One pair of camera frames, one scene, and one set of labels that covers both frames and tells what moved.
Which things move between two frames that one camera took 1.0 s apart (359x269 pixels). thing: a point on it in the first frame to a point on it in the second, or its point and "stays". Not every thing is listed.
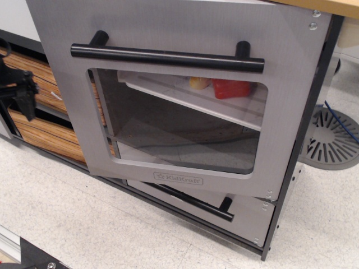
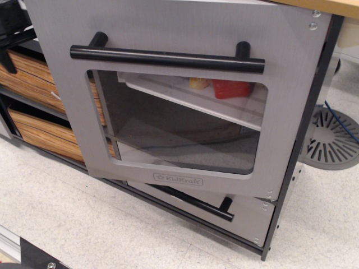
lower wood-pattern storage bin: (50, 135) stays
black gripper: (17, 85) to (15, 26)
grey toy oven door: (290, 40) stays
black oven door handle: (241, 60) stays
